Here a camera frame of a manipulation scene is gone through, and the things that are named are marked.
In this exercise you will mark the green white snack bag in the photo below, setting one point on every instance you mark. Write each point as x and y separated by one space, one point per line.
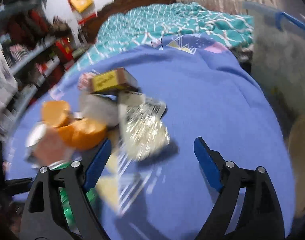
78 178

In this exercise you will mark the orange peel half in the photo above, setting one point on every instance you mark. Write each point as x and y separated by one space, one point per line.
56 113

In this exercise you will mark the blue printed blanket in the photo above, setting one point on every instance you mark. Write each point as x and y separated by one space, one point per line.
208 95

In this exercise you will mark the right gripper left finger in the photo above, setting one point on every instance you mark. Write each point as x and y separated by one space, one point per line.
43 216

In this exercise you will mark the yellow brown small box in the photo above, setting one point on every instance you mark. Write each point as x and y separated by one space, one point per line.
113 81

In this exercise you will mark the silver snack wrapper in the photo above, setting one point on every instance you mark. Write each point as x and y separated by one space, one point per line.
141 126

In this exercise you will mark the clear storage bin blue handle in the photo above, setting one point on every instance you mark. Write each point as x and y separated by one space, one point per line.
278 62

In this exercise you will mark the pink translucent wrapper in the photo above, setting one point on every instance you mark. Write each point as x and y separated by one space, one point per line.
44 147

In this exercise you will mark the dark wooden headboard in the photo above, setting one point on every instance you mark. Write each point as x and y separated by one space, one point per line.
90 25

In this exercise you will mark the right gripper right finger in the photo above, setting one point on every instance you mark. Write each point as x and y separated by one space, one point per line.
261 216

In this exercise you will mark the orange wall calendar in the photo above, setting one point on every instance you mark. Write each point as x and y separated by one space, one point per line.
82 10

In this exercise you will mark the teal patterned quilt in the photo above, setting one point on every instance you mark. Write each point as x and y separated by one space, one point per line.
149 24

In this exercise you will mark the cluttered metal shelf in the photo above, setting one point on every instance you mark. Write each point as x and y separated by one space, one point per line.
30 46

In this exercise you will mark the cardboard trash bucket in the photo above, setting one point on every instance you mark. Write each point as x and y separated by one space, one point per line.
296 149

